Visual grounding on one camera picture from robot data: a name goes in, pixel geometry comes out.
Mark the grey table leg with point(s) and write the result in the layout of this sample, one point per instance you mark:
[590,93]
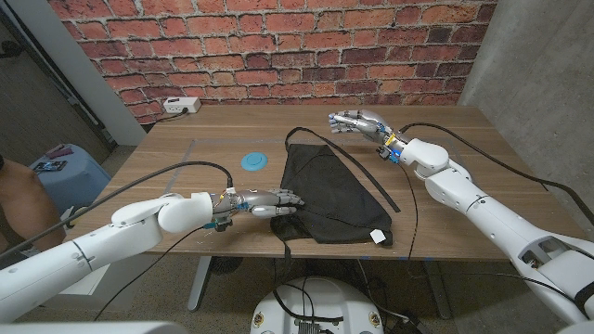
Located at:
[198,283]
[438,292]

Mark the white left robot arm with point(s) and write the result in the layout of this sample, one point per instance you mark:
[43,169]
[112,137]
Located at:
[130,227]

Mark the blue plastic stool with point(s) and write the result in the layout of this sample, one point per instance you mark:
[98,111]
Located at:
[79,181]

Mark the black apron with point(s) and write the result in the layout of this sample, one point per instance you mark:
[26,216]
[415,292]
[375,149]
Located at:
[325,195]

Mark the black phone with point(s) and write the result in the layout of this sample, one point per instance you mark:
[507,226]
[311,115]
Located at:
[48,166]

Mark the brick print backdrop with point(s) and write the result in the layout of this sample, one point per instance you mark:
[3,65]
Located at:
[278,46]

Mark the white robot chest edge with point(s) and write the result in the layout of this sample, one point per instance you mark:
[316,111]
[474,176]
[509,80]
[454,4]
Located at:
[93,329]

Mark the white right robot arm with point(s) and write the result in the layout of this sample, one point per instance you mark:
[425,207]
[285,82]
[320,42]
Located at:
[487,209]

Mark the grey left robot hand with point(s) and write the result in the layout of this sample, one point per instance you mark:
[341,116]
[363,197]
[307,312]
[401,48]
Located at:
[260,199]

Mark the blue round lid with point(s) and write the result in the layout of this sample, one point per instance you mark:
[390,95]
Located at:
[254,161]

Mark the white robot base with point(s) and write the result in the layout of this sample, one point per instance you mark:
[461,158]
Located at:
[352,301]

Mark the white power strip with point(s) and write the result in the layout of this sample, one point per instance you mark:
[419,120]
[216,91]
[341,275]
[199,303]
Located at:
[181,105]

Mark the purple flat item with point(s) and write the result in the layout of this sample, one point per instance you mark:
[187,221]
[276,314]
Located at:
[59,151]

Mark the person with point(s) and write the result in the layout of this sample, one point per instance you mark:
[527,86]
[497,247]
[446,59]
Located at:
[23,199]

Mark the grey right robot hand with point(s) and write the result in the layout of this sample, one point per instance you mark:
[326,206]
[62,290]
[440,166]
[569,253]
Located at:
[369,123]

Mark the black power adapter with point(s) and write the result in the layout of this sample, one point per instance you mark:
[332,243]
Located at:
[410,327]

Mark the black round fan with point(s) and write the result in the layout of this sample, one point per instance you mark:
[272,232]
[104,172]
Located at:
[226,265]

